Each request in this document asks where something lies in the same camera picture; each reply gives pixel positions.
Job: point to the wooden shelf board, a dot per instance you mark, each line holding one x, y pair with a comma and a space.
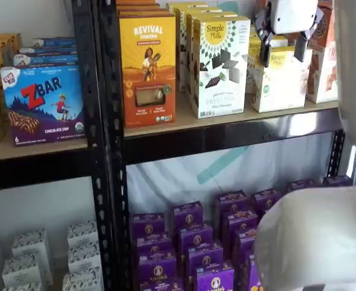
2, 151
184, 118

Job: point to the black metal shelving rack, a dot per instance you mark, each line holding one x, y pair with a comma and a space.
87, 75
117, 182

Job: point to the white plastic sheet teal stripe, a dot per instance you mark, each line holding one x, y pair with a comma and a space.
172, 182

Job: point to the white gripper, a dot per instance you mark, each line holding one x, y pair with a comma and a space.
293, 15

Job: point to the orange Revival cracker box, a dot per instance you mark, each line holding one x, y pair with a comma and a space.
135, 2
138, 7
141, 12
149, 75

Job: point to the small white yellow-label box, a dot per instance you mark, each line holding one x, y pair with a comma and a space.
252, 60
253, 30
284, 88

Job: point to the purple Annie's snack box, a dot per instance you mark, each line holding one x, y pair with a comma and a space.
231, 201
196, 238
215, 279
244, 242
153, 244
147, 224
187, 215
256, 286
264, 200
157, 268
247, 269
238, 222
205, 257
161, 285
302, 185

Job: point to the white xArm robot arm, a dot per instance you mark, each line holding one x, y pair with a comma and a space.
317, 236

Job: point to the blue ZBar snack box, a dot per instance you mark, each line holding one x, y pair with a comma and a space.
55, 42
48, 59
49, 51
44, 106

